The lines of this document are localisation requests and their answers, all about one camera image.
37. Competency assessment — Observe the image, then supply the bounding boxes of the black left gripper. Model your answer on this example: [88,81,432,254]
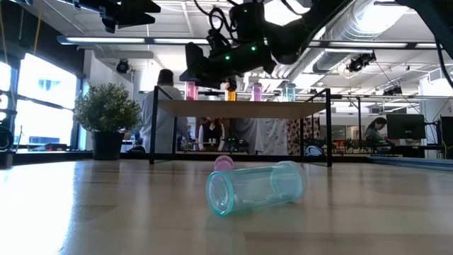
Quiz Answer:
[71,0,162,35]

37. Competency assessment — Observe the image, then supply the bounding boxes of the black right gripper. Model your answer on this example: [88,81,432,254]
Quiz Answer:
[178,1,277,90]

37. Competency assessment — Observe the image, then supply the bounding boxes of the pink pill bottle white cap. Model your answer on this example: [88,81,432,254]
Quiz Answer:
[185,80,200,101]

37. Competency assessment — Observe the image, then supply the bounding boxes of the purple pill bottle white cap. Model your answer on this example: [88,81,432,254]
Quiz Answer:
[251,81,264,103]
[213,154,235,173]

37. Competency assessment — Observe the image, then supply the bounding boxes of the teal pill bottle white cap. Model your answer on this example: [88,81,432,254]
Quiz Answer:
[205,160,308,217]
[283,82,297,103]

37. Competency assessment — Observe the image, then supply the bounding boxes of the black overhead light bar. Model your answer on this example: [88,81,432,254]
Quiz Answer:
[56,34,453,50]

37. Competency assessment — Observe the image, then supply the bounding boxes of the person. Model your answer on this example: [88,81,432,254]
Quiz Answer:
[197,118,227,152]
[364,116,389,145]
[140,69,190,155]

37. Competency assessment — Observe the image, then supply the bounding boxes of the green potted plant black pot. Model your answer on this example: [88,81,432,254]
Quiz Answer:
[73,81,142,161]

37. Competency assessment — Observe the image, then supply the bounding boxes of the white patterned hanging cloth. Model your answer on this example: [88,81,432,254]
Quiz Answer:
[231,118,288,156]

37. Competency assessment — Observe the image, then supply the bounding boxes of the red patterned hanging cloth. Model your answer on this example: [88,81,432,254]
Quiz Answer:
[287,118,320,156]

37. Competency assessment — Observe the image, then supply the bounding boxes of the bright window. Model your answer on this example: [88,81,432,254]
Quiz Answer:
[0,52,78,147]

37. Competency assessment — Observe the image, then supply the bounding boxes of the black ceiling track light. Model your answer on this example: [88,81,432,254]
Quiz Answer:
[345,52,377,74]

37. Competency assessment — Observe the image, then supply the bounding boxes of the black computer monitor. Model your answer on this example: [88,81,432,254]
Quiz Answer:
[385,113,426,140]
[440,115,453,160]

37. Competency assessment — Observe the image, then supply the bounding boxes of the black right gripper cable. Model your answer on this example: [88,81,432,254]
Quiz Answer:
[193,0,234,49]

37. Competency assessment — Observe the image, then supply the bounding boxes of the wooden shelf black metal frame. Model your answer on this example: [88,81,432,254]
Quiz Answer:
[149,86,333,167]

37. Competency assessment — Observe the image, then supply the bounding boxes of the silver ceiling duct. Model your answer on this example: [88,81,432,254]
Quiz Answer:
[311,0,397,74]

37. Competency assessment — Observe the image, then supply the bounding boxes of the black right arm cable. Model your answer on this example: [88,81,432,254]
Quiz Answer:
[434,35,453,89]

